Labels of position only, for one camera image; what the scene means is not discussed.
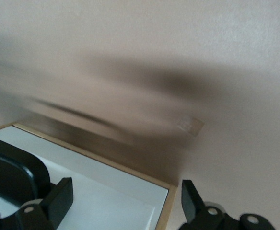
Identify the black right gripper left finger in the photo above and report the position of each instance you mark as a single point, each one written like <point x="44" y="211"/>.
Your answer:
<point x="58" y="203"/>

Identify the small square tape patch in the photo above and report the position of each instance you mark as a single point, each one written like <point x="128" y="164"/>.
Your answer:
<point x="190" y="126"/>

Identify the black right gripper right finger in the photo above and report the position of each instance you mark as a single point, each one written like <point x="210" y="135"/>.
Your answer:
<point x="192" y="210"/>

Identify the light wooden drawer cabinet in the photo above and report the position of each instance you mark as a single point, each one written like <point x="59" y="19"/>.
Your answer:
<point x="172" y="198"/>

